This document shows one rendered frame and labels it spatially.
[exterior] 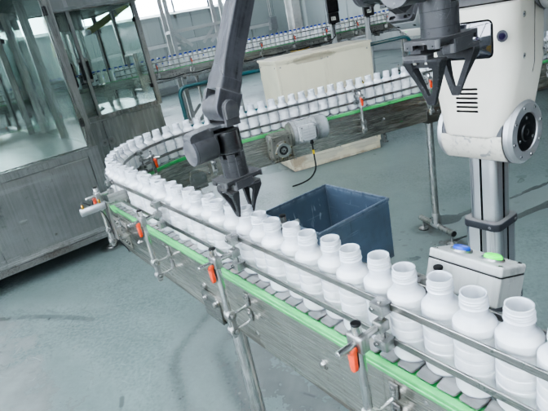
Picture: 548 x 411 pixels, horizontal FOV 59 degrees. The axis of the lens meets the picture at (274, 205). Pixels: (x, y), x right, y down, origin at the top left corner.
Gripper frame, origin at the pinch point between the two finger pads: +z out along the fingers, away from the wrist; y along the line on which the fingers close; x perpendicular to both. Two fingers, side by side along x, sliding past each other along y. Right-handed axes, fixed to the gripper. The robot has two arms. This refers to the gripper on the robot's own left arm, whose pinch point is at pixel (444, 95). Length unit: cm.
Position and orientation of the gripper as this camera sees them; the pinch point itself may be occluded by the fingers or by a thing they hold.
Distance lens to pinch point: 83.0
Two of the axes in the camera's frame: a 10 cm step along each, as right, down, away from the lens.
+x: -5.8, -1.9, 7.9
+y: 7.9, -3.6, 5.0
